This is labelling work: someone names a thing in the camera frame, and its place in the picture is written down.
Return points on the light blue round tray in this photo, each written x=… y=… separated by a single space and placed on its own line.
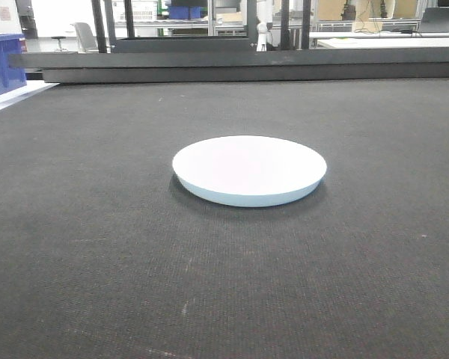
x=249 y=170

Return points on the black fabric table mat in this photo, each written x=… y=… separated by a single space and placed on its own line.
x=103 y=254

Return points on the blue background bin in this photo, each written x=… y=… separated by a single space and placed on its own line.
x=184 y=12

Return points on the white plastic basket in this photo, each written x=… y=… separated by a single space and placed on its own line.
x=142 y=11

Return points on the grey office chair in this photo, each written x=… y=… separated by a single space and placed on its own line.
x=86 y=41

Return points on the black stool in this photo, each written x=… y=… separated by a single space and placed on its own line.
x=60 y=46

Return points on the white background table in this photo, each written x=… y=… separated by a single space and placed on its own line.
x=381 y=40

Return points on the blue plastic crate at left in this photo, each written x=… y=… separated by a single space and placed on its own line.
x=11 y=78

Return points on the dark stacked boards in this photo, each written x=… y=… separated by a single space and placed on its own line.
x=305 y=65

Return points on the grey laptop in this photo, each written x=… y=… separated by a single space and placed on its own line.
x=434 y=20

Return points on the black metal frame rack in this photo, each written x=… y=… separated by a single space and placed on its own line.
x=224 y=26

